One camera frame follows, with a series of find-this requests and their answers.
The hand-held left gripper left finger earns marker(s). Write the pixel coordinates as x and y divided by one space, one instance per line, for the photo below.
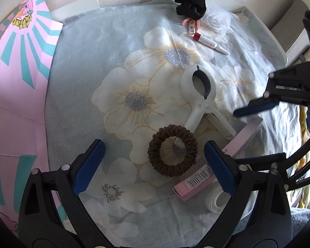
91 165

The pink clothespin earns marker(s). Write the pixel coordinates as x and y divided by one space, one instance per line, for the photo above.
186 21

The white tube red cap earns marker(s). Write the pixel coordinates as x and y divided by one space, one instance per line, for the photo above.
209 42

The black scrunchie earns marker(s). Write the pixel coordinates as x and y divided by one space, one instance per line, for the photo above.
188 5

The clear plastic flower wrapper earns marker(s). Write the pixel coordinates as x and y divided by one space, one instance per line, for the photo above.
218 19

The brown scrunchie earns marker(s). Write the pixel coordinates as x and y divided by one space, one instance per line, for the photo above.
155 160

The floral blue cloth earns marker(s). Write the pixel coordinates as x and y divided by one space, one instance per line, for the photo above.
106 56

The small white hair clip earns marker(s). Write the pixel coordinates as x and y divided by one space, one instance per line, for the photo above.
191 28

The white tape roll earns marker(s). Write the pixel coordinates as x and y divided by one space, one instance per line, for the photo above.
211 199

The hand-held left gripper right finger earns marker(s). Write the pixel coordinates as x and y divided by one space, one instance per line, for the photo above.
218 165

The grey cushion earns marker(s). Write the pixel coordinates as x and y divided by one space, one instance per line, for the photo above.
294 15

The grey towel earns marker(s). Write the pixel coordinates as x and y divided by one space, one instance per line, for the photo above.
303 214

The pink printed cardboard box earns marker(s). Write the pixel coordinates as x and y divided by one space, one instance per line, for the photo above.
18 82

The large white plastic clip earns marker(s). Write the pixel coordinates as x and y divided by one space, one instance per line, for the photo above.
209 100

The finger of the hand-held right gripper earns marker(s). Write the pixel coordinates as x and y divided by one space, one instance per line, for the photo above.
255 107
263 158

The long pink carton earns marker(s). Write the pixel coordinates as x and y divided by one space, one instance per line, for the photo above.
196 183

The yellow patterned cloth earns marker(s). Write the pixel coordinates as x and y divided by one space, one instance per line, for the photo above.
303 191

